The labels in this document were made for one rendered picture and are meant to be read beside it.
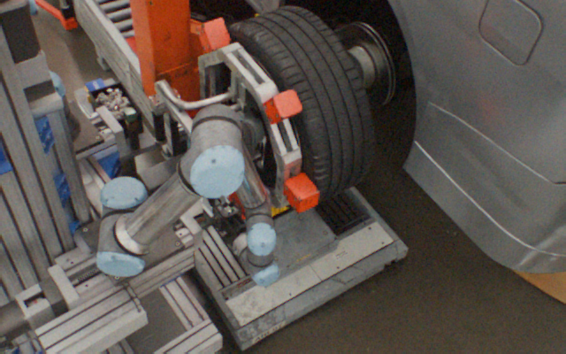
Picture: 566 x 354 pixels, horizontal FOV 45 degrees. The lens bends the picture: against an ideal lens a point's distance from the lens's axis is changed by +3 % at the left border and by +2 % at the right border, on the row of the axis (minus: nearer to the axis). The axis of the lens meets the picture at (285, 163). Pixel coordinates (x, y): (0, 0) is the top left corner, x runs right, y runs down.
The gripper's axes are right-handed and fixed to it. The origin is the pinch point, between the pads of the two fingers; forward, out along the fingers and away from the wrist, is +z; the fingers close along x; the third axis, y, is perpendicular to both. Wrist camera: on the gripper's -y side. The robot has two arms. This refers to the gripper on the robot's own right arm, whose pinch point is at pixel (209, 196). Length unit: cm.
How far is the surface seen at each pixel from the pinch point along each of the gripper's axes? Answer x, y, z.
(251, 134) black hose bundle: -14.4, 20.4, -0.3
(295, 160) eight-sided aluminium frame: -24.3, 12.9, -9.9
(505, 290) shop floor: -113, -83, -51
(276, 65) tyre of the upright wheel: -28.9, 32.9, 10.3
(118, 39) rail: -23, -44, 130
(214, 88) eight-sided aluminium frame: -24.6, -0.7, 40.9
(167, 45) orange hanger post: -19, 3, 65
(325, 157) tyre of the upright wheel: -32.5, 13.4, -13.9
